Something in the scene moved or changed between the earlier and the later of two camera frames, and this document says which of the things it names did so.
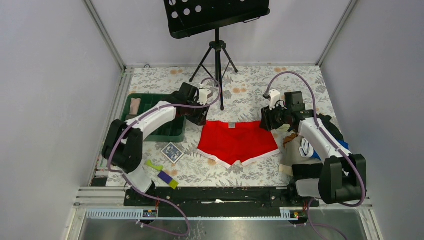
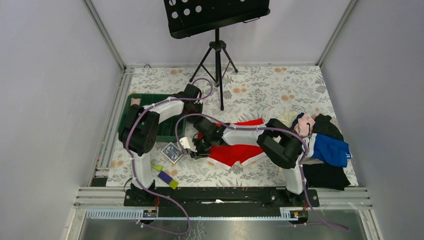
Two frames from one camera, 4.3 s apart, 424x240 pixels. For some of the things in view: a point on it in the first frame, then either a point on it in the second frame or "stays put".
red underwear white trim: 227,142 stays put
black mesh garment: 332,128 stays put
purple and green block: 172,183 stays put
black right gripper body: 277,116 → 203,146
